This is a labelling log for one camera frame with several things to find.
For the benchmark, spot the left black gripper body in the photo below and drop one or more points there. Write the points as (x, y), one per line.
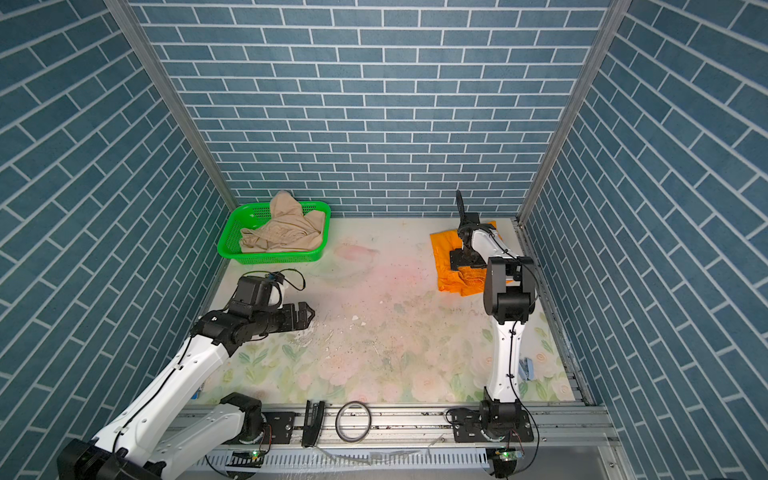
(279, 320)

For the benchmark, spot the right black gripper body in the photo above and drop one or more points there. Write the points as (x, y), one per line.
(464, 258)

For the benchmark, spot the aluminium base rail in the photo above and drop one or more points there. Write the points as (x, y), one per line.
(569, 440)

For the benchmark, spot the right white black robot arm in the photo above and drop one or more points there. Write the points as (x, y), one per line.
(509, 299)

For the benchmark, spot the blue wall clip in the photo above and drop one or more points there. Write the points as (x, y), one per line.
(526, 369)

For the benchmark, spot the black clamp bracket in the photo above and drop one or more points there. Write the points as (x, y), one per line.
(313, 423)

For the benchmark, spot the right circuit board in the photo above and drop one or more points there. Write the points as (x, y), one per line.
(503, 458)

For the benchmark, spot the right corner aluminium post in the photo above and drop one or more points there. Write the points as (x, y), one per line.
(596, 55)

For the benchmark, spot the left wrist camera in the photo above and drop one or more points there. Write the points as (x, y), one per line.
(255, 295)

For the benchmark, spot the orange shorts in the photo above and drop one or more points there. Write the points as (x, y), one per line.
(466, 281)

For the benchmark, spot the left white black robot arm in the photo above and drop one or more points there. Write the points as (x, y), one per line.
(134, 444)

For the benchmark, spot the left circuit board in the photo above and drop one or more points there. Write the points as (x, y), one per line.
(246, 459)

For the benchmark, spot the green plastic basket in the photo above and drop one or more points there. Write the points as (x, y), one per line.
(255, 215)

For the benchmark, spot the corner aluminium post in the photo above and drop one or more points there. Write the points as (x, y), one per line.
(596, 55)
(132, 30)

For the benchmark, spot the circuit board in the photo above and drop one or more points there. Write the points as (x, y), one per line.
(246, 459)
(503, 458)

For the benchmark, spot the left corner aluminium post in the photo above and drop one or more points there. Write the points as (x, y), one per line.
(132, 30)

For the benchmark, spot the beige shorts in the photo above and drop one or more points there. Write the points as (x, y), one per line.
(288, 230)

